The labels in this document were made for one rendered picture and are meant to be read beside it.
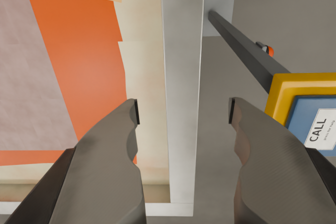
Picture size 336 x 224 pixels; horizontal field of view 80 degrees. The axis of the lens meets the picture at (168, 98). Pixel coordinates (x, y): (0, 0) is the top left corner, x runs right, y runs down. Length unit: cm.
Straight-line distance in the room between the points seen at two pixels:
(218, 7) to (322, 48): 66
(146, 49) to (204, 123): 130
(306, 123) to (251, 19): 100
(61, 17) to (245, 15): 109
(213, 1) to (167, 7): 101
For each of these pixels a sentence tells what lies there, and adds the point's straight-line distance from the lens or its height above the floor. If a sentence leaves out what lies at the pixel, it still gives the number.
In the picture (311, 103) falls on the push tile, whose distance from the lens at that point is 30.
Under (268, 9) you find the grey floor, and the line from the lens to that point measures 130.
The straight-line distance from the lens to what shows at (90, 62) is 27.
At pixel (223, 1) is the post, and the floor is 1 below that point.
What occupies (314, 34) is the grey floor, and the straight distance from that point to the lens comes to 145.
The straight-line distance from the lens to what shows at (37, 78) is 31.
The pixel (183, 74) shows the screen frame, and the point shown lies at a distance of 21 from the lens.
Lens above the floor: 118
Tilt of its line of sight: 59 degrees down
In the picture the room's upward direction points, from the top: 177 degrees counter-clockwise
